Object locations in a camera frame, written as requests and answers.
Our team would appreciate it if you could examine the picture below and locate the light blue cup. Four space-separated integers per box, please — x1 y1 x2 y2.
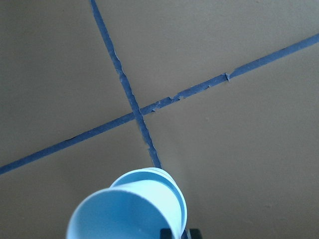
66 180 184 239
110 167 187 233

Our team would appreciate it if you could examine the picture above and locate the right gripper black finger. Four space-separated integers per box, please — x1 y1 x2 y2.
159 228 202 239

